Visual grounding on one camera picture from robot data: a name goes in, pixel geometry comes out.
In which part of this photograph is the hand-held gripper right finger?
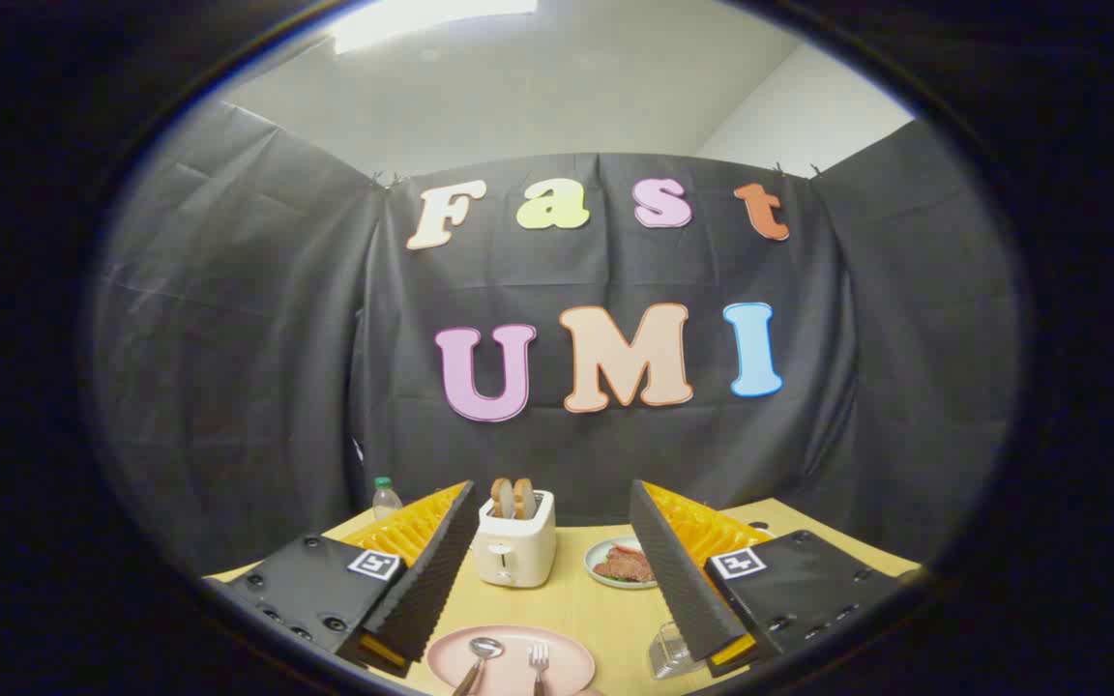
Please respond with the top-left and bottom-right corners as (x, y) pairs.
(629, 479), (925, 678)

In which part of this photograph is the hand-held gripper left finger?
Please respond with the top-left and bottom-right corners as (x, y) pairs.
(204, 480), (481, 678)

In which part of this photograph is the wooden-handled metal spoon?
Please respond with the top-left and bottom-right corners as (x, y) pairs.
(451, 637), (505, 696)

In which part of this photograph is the cooked meat with vegetables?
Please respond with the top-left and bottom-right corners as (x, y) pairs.
(594, 544), (655, 583)

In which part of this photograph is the pale green oval plate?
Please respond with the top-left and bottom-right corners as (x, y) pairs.
(584, 536), (660, 589)

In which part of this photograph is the cream white toaster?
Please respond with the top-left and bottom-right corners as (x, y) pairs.
(473, 490), (558, 589)

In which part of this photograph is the pink round plate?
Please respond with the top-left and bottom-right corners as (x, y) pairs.
(425, 624), (597, 696)

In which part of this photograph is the black backdrop cloth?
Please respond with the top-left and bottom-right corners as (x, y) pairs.
(93, 101), (1022, 581)

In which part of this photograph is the ceiling light panel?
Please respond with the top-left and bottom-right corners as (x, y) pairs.
(330, 0), (539, 54)

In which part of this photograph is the metal wire cutlery rack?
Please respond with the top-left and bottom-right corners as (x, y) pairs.
(649, 622), (698, 680)

